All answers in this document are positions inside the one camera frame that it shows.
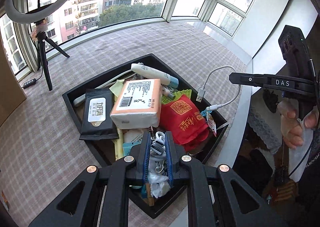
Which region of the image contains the white usb cable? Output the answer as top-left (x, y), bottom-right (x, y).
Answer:
top-left (195, 65), bottom-right (241, 112)

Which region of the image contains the blue clothespin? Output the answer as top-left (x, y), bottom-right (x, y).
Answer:
top-left (200, 110), bottom-right (210, 118)

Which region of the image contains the white sunscreen bottle blue cap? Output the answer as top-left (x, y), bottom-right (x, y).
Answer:
top-left (131, 63), bottom-right (179, 88)

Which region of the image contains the black wet wipes pack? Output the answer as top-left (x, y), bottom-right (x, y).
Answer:
top-left (79, 88), bottom-right (119, 141)

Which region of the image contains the orange tissue pack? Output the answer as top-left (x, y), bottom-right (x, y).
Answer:
top-left (110, 79), bottom-right (162, 129)

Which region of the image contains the wooden clothespin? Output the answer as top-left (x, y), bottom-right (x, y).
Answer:
top-left (145, 183), bottom-right (154, 206)

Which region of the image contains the clear plastic bag bundle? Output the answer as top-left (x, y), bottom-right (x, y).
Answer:
top-left (148, 172), bottom-right (171, 198)

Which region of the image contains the white orange sachet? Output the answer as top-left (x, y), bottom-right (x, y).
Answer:
top-left (206, 112), bottom-right (217, 136)

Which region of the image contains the pink tube grey cap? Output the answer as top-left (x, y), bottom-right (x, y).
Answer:
top-left (162, 86), bottom-right (176, 100)

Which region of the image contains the person right hand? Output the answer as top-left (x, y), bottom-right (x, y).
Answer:
top-left (277, 100), bottom-right (319, 149)

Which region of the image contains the light blue packet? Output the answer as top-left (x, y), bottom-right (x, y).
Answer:
top-left (123, 141), bottom-right (141, 156)

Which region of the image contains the green mesh card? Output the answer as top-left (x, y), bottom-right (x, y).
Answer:
top-left (162, 89), bottom-right (192, 105)

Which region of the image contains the red fabric pouch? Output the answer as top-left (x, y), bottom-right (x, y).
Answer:
top-left (159, 94), bottom-right (209, 152)

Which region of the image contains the plaid tablecloth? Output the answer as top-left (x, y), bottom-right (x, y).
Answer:
top-left (1, 22), bottom-right (247, 226)

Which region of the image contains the light green cloth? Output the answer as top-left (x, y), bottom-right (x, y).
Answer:
top-left (110, 80), bottom-right (125, 97)

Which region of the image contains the light wooden board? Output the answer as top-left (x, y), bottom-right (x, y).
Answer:
top-left (0, 39), bottom-right (28, 127)

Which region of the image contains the black coiled cable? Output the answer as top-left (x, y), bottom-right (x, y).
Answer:
top-left (149, 130), bottom-right (167, 175)

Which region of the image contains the ring light on tripod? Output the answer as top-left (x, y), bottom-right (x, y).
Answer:
top-left (4, 0), bottom-right (69, 91)

